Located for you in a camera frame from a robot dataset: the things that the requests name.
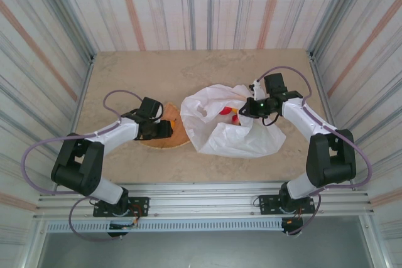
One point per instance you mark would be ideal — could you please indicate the white plastic bag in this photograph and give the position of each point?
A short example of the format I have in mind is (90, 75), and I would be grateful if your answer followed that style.
(238, 141)

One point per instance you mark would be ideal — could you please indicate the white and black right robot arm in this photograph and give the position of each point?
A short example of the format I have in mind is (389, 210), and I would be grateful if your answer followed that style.
(329, 161)

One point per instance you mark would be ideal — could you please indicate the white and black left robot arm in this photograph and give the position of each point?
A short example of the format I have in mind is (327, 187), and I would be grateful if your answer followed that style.
(84, 167)

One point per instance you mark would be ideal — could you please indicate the wooden bowl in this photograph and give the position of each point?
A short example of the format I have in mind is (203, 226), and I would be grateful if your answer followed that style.
(177, 136)

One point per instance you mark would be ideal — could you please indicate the black left controller box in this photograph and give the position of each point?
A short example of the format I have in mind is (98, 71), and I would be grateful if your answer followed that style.
(118, 230)

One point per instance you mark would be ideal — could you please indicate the black controller box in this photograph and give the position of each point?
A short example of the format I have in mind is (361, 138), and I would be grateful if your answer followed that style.
(292, 225)
(118, 230)

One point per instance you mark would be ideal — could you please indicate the black right controller box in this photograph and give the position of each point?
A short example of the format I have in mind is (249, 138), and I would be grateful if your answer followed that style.
(292, 225)

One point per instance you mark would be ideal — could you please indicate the aluminium rail beam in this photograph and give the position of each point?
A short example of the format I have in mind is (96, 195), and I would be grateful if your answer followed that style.
(201, 196)

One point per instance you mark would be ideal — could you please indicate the aluminium table side rail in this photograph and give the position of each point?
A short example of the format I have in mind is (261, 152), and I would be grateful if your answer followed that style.
(78, 108)
(336, 117)

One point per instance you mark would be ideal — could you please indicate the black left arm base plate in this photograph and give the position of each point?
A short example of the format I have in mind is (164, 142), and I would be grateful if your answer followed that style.
(141, 206)

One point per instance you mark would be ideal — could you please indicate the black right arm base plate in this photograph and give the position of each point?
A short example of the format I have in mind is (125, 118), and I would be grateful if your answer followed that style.
(267, 205)

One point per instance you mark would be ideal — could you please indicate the aluminium corner post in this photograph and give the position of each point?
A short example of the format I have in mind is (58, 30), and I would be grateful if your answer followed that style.
(67, 13)
(333, 10)

